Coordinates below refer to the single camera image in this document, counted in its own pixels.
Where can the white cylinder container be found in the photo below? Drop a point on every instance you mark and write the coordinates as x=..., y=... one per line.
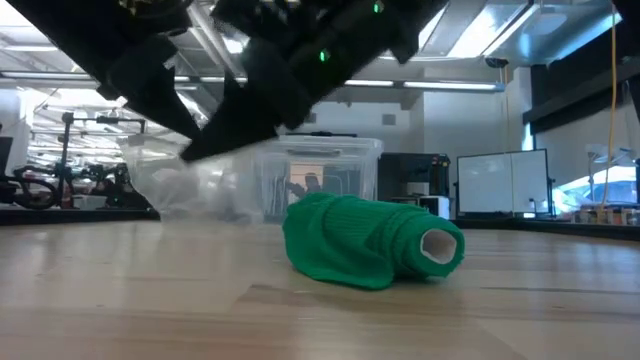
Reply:
x=437, y=207

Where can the background robot workstation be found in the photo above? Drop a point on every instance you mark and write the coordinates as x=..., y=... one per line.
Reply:
x=107, y=185

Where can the green elastic bandage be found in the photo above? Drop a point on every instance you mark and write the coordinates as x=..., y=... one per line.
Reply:
x=350, y=240

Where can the black 3D printer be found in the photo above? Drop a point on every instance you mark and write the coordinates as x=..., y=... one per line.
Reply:
x=405, y=172

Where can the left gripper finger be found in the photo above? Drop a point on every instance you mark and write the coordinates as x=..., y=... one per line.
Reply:
x=150, y=85

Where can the long ceiling light bar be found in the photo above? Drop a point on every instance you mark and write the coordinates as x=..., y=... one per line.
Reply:
x=450, y=85

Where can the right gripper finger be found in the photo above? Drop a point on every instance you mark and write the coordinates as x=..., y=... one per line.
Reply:
x=280, y=85
x=235, y=125

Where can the black dome camera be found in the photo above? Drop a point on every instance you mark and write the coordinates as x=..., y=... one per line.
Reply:
x=496, y=62

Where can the black metal table frame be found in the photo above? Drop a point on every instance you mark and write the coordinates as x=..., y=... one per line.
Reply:
x=75, y=216

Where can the clear plastic storage box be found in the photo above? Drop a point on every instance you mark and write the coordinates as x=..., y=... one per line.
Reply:
x=360, y=175

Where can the clear zipper bag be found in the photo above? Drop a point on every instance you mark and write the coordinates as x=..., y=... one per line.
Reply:
x=175, y=185

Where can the whiteboard on stand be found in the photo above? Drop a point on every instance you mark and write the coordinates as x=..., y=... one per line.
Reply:
x=500, y=182

